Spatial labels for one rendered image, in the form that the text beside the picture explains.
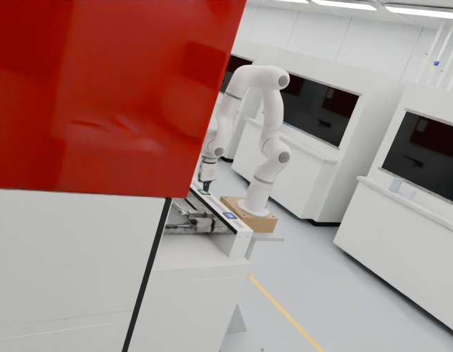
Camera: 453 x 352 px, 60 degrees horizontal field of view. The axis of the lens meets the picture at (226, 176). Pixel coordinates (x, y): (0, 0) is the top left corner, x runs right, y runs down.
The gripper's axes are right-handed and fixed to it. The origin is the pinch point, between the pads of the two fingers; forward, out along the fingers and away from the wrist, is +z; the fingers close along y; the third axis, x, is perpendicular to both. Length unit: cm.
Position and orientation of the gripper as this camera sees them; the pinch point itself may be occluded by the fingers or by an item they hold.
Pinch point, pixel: (206, 187)
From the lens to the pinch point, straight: 208.7
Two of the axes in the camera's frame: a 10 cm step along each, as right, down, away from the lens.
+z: -1.3, 9.1, 4.0
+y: 8.5, -1.1, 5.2
